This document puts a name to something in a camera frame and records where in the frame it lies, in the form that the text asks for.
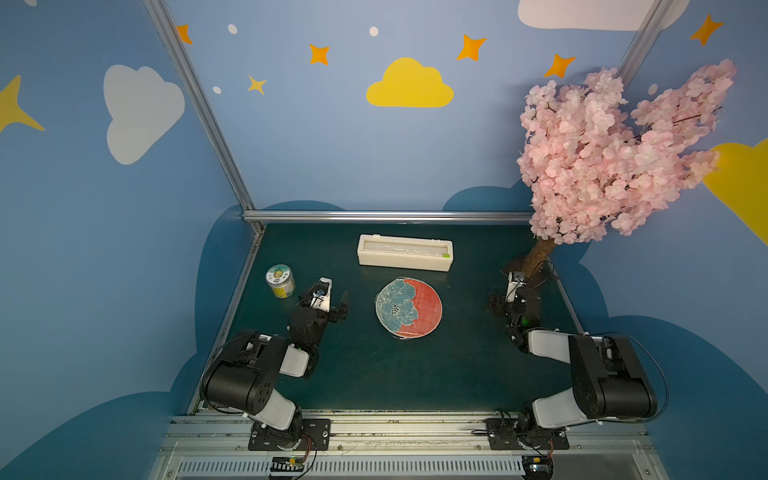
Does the clear plastic wrap sheet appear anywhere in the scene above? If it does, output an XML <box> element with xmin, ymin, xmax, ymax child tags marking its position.
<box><xmin>373</xmin><ymin>274</ymin><xmax>446</xmax><ymax>342</ymax></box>

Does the red and teal floral plate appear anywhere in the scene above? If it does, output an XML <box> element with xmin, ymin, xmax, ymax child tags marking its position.
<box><xmin>374</xmin><ymin>276</ymin><xmax>444</xmax><ymax>340</ymax></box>

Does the white plastic wrap dispenser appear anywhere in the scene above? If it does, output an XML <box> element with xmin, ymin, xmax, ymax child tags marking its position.
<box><xmin>357</xmin><ymin>234</ymin><xmax>454</xmax><ymax>272</ymax></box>

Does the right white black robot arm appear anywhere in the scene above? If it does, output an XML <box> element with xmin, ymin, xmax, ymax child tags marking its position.
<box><xmin>489</xmin><ymin>271</ymin><xmax>659</xmax><ymax>433</ymax></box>

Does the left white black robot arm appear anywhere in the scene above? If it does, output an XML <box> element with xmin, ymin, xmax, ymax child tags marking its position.
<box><xmin>200</xmin><ymin>277</ymin><xmax>348</xmax><ymax>434</ymax></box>

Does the small lidded patterned jar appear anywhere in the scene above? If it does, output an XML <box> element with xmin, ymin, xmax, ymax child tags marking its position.
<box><xmin>265</xmin><ymin>264</ymin><xmax>296</xmax><ymax>299</ymax></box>

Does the pink artificial blossom tree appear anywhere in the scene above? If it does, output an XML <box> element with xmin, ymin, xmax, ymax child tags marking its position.
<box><xmin>515</xmin><ymin>59</ymin><xmax>737</xmax><ymax>279</ymax></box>

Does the left small circuit board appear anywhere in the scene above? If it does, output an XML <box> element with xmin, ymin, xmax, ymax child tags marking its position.
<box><xmin>268</xmin><ymin>457</ymin><xmax>305</xmax><ymax>477</ymax></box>

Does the small circuit board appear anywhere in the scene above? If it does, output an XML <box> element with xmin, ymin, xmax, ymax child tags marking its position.
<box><xmin>268</xmin><ymin>457</ymin><xmax>305</xmax><ymax>477</ymax></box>
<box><xmin>522</xmin><ymin>456</ymin><xmax>554</xmax><ymax>480</ymax></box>

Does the right small circuit board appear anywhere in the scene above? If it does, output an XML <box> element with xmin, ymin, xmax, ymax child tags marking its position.
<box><xmin>522</xmin><ymin>456</ymin><xmax>554</xmax><ymax>480</ymax></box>

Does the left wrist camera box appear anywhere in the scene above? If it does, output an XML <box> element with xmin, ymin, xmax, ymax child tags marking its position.
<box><xmin>310</xmin><ymin>277</ymin><xmax>333</xmax><ymax>313</ymax></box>

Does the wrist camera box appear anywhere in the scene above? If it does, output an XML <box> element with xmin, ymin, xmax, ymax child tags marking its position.
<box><xmin>310</xmin><ymin>277</ymin><xmax>333</xmax><ymax>313</ymax></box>
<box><xmin>505</xmin><ymin>271</ymin><xmax>526</xmax><ymax>303</ymax></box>

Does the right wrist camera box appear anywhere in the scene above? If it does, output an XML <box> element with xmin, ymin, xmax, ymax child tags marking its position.
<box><xmin>505</xmin><ymin>271</ymin><xmax>526</xmax><ymax>303</ymax></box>

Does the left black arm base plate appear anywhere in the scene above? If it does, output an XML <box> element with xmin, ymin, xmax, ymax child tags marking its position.
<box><xmin>247</xmin><ymin>418</ymin><xmax>332</xmax><ymax>452</ymax></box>

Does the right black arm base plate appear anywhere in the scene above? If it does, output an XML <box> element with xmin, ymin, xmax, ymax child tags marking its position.
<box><xmin>484</xmin><ymin>417</ymin><xmax>570</xmax><ymax>452</ymax></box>

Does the aluminium front rail frame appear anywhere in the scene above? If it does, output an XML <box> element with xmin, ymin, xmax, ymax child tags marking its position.
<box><xmin>149</xmin><ymin>410</ymin><xmax>668</xmax><ymax>479</ymax></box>

